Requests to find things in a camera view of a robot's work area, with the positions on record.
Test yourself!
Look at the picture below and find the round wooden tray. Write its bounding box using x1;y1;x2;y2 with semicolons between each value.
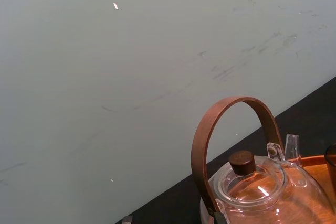
259;155;336;224

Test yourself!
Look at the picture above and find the black table cloth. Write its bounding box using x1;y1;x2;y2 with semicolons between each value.
114;76;336;224

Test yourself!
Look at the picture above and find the glass teapot lid wooden knob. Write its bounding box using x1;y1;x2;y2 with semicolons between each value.
212;150;286;213

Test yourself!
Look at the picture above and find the clear glass teapot wooden handle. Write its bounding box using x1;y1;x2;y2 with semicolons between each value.
191;96;334;224

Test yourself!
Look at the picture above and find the brown tinted glass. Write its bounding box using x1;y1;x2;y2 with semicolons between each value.
325;143;336;169

